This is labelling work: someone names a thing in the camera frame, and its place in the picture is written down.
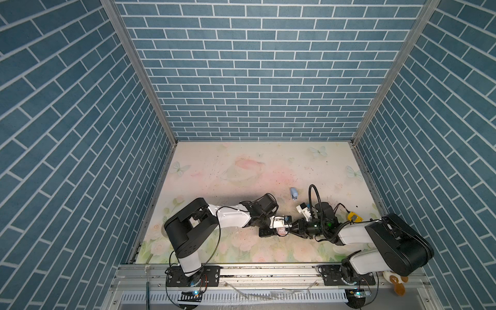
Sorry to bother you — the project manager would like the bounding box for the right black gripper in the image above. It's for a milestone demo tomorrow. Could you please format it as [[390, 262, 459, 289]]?
[[287, 218, 327, 240]]

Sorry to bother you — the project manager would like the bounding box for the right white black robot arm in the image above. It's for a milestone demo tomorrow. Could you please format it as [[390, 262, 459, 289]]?
[[284, 202, 434, 282]]

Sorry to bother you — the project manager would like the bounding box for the yellow tape measure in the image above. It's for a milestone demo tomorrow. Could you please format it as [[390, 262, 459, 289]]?
[[347, 212, 363, 223]]

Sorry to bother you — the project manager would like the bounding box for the plush toy animal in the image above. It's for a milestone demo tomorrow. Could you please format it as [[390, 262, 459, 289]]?
[[383, 271, 409, 297]]

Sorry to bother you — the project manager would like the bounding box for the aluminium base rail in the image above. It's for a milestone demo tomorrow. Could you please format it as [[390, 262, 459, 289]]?
[[110, 263, 430, 293]]

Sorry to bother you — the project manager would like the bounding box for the white slotted cable duct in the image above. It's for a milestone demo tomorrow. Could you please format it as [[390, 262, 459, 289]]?
[[120, 289, 348, 306]]

